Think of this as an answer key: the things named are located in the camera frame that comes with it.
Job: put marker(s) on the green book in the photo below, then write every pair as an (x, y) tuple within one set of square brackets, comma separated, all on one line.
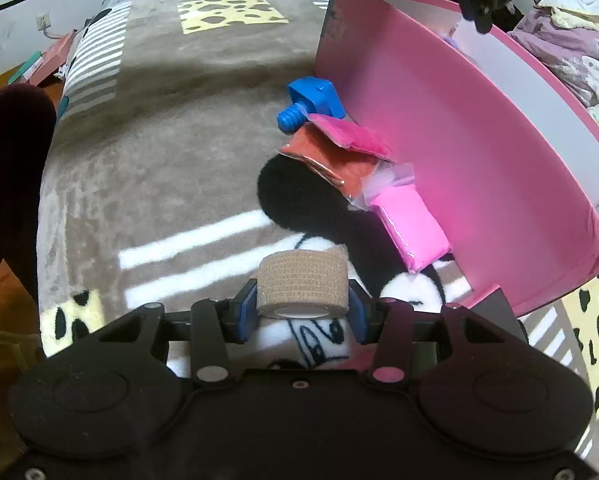
[(27, 67)]

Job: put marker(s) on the pink flat box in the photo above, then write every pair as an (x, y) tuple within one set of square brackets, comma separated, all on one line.
[(54, 55)]

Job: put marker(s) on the orange-red clay packet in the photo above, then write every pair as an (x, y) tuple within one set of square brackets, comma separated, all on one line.
[(324, 160)]

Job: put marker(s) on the dark red cloth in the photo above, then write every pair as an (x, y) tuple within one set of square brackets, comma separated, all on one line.
[(9, 160)]

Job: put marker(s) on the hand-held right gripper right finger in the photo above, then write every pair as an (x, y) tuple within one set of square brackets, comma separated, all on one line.
[(358, 317)]

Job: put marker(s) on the beige bandage roll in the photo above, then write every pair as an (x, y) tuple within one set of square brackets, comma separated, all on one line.
[(302, 280)]

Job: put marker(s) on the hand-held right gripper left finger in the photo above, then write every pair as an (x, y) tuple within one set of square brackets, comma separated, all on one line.
[(244, 312)]

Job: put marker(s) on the blue toy bolt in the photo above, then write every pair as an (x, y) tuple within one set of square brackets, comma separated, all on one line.
[(314, 97)]

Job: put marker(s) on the pink cardboard box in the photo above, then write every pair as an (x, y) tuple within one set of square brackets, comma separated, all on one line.
[(429, 150)]

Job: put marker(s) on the wall socket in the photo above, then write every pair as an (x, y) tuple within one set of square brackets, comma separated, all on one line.
[(43, 21)]

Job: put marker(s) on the purple floral quilt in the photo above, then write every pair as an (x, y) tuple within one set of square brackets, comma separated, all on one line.
[(564, 50)]

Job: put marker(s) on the bright pink clay packet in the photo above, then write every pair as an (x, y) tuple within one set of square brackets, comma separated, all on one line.
[(412, 225)]

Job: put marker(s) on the cartoon mouse printed blanket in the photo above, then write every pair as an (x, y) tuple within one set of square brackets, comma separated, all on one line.
[(179, 135)]

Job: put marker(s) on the magenta clay packet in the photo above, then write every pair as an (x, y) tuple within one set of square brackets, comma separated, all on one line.
[(357, 137)]

